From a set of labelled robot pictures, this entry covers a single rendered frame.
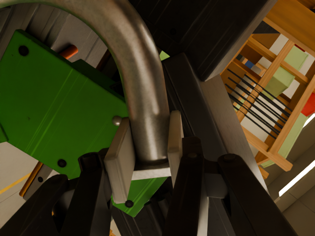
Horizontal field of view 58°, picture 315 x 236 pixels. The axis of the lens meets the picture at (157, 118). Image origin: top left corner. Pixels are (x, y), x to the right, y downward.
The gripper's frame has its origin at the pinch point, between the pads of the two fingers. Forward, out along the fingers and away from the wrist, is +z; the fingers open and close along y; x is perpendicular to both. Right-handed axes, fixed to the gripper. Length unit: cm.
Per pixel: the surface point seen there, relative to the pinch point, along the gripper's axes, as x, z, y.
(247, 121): -346, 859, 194
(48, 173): -12.3, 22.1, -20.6
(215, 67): 2.0, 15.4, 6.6
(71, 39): 7, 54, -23
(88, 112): 0.4, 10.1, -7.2
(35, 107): 1.6, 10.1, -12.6
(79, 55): 2, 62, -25
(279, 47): -123, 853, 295
